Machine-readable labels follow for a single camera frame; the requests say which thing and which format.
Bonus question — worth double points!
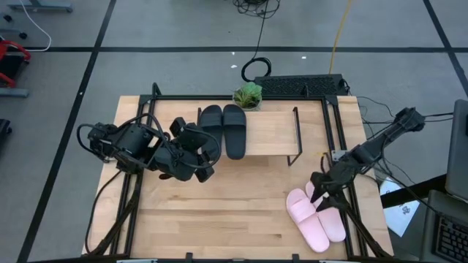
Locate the grey floor bar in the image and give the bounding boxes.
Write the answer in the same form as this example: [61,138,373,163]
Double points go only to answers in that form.
[0,87,30,99]

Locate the grey monitor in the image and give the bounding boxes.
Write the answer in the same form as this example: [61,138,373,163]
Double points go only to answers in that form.
[445,99,468,204]

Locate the white cable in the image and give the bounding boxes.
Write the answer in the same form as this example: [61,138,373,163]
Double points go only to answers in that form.
[18,0,53,53]

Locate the black stand bar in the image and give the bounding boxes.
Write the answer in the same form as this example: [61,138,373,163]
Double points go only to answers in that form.
[380,174,448,209]

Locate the coiled black cable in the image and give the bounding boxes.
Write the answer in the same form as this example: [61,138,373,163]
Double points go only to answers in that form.
[240,0,273,83]

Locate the red and black cart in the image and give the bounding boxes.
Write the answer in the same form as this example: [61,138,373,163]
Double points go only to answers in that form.
[0,39,32,89]

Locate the white paper sheet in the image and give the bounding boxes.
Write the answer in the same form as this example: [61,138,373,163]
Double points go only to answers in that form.
[379,177,421,238]

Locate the yellow cable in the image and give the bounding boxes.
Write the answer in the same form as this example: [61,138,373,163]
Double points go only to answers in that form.
[328,0,354,75]

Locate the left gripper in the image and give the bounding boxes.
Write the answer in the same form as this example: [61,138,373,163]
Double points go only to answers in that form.
[151,116,216,183]

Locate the pink slide sandal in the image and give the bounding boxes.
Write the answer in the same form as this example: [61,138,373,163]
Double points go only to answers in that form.
[285,188,331,254]
[305,180,347,243]

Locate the grey furniture base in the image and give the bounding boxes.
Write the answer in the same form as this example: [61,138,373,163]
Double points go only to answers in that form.
[7,0,74,14]

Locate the tangled black cable bundle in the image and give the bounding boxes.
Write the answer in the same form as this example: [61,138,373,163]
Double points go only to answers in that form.
[232,0,282,20]

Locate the black slide sandal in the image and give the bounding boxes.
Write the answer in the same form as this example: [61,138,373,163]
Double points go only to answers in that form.
[222,104,248,161]
[197,104,224,161]

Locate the black metal rig frame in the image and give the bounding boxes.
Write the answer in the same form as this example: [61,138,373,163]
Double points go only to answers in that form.
[83,82,394,259]

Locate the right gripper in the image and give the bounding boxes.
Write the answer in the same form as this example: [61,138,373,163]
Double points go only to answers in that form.
[309,156,358,213]

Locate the small potted green plant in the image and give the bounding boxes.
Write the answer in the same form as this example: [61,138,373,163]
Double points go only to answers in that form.
[232,81,263,112]

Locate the black keyboard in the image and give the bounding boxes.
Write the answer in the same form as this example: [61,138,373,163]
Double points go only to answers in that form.
[431,214,468,263]

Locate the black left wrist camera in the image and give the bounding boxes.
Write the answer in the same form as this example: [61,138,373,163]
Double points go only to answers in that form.
[181,123,211,151]

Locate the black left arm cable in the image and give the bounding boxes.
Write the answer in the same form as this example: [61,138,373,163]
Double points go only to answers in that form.
[84,169,124,255]

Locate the wooden shelf with black frame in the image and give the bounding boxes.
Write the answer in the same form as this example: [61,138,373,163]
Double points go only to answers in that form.
[197,105,304,168]

